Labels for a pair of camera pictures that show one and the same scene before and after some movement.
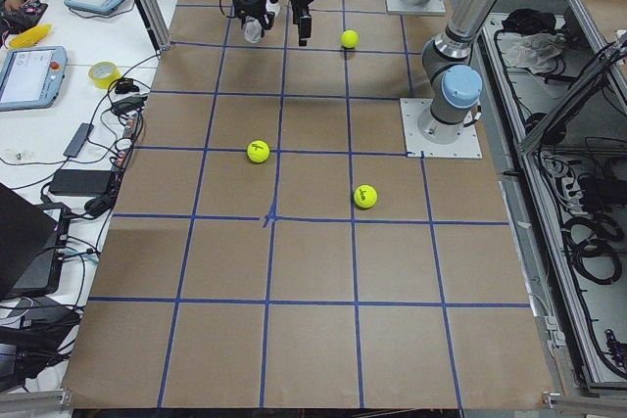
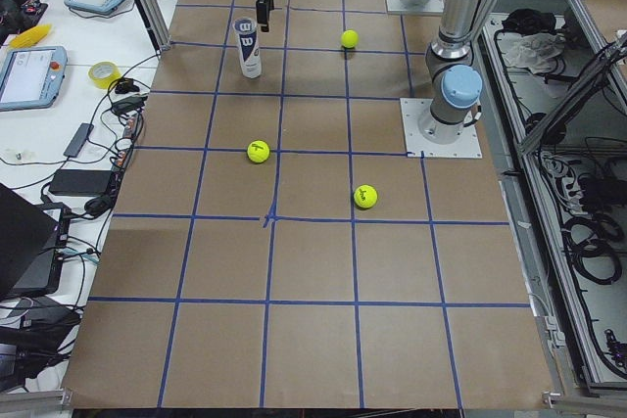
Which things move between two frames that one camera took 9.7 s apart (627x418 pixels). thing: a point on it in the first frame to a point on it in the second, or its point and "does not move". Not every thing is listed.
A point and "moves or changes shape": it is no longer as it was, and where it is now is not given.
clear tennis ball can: (252, 29) moves or changes shape
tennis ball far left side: (364, 196) does not move
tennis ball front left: (258, 151) does not move
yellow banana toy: (29, 36) does not move
